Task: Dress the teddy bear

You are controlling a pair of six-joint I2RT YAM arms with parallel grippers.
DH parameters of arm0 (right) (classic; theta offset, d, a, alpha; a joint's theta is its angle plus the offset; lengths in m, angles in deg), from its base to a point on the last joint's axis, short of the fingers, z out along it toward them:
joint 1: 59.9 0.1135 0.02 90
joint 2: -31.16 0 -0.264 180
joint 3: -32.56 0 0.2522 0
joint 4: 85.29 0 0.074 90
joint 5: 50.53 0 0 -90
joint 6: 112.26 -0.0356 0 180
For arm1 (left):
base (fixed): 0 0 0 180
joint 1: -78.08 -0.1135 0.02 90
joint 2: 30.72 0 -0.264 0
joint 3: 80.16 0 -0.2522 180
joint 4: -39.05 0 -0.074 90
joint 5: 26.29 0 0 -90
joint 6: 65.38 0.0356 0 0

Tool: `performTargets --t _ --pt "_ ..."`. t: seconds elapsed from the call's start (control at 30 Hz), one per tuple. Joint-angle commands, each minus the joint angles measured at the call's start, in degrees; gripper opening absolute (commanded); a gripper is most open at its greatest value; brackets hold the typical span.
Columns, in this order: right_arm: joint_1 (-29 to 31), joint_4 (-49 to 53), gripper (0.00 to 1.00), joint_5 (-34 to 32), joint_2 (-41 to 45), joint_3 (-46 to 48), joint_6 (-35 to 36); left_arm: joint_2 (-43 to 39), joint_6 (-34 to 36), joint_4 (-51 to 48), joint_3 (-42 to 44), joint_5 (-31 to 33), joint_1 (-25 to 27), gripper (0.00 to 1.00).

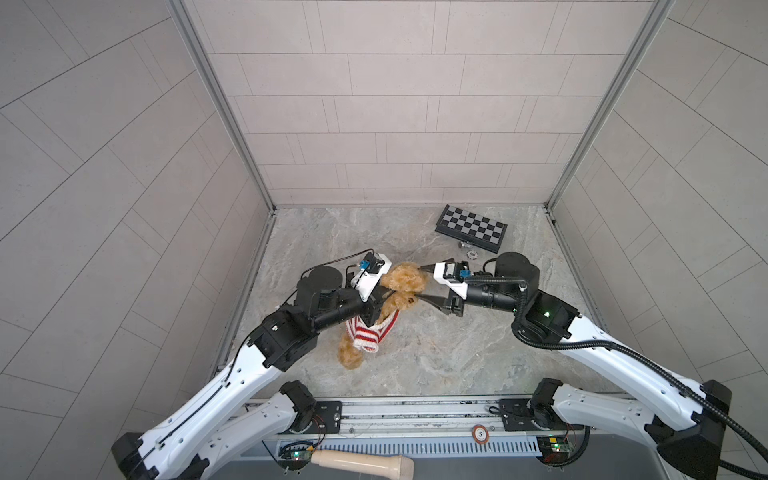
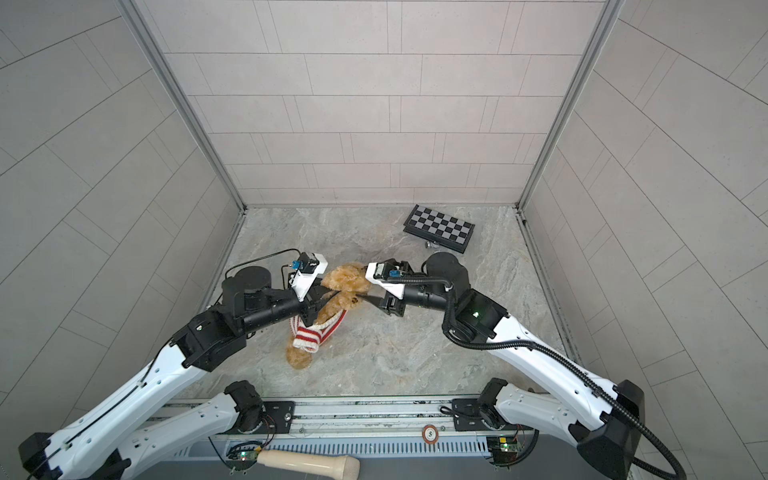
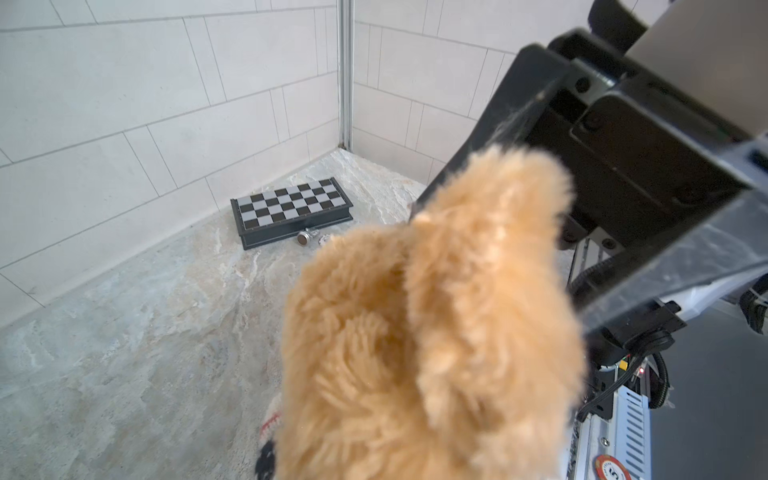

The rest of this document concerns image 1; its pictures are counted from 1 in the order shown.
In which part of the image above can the aluminium corner profile right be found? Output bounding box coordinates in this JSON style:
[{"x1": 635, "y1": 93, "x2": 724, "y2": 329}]
[{"x1": 545, "y1": 0, "x2": 675, "y2": 214}]

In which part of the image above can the thin black camera cable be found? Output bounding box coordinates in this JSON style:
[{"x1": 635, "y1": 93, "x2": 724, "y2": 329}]
[{"x1": 227, "y1": 248, "x2": 376, "y2": 373}]

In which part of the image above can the folded black chess board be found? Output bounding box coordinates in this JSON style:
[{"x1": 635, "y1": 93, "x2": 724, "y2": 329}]
[{"x1": 435, "y1": 205, "x2": 508, "y2": 253}]

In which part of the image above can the green circuit board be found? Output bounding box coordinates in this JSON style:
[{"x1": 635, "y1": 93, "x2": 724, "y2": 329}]
[
  {"x1": 277, "y1": 441, "x2": 315, "y2": 471},
  {"x1": 536, "y1": 436, "x2": 572, "y2": 465}
]

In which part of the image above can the red white striped knit sweater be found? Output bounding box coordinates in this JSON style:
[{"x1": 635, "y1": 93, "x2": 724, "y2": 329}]
[{"x1": 345, "y1": 310, "x2": 400, "y2": 353}]

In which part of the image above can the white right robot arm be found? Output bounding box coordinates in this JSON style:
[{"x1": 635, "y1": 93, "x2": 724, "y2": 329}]
[{"x1": 422, "y1": 252, "x2": 731, "y2": 479}]

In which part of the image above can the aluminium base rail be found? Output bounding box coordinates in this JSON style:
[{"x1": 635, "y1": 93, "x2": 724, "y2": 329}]
[{"x1": 232, "y1": 387, "x2": 656, "y2": 461}]

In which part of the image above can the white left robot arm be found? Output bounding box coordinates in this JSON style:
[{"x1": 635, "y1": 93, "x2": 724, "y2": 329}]
[{"x1": 111, "y1": 255, "x2": 391, "y2": 479}]

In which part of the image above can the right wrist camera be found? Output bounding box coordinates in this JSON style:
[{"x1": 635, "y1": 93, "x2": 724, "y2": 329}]
[{"x1": 432, "y1": 259, "x2": 472, "y2": 300}]

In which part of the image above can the beige wooden handle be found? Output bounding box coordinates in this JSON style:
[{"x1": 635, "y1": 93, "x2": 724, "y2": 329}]
[{"x1": 310, "y1": 450, "x2": 415, "y2": 480}]

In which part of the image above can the aluminium corner profile left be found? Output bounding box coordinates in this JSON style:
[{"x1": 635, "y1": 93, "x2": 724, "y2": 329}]
[{"x1": 167, "y1": 0, "x2": 276, "y2": 216}]

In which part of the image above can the black corrugated cable conduit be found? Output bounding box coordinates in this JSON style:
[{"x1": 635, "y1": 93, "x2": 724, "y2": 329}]
[{"x1": 464, "y1": 272, "x2": 768, "y2": 480}]

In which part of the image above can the right green circuit board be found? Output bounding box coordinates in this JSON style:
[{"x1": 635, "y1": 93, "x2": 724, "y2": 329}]
[{"x1": 536, "y1": 436, "x2": 572, "y2": 465}]

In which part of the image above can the round red sticker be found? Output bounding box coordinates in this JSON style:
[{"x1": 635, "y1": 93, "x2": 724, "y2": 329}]
[{"x1": 471, "y1": 424, "x2": 490, "y2": 445}]

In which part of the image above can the aluminium corner profile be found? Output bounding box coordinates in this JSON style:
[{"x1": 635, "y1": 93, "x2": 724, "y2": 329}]
[
  {"x1": 167, "y1": 0, "x2": 276, "y2": 216},
  {"x1": 545, "y1": 0, "x2": 675, "y2": 214}
]

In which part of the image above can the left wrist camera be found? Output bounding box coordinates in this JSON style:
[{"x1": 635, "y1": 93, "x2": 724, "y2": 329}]
[{"x1": 350, "y1": 252, "x2": 392, "y2": 302}]

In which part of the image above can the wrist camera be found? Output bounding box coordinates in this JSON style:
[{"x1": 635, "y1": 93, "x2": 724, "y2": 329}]
[
  {"x1": 350, "y1": 252, "x2": 392, "y2": 302},
  {"x1": 432, "y1": 259, "x2": 472, "y2": 300}
]

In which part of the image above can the left green circuit board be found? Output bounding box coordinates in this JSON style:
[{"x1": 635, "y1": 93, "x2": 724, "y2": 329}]
[{"x1": 277, "y1": 441, "x2": 315, "y2": 471}]

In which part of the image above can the brown teddy bear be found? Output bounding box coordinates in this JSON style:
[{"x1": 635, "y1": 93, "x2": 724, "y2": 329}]
[{"x1": 338, "y1": 262, "x2": 428, "y2": 370}]

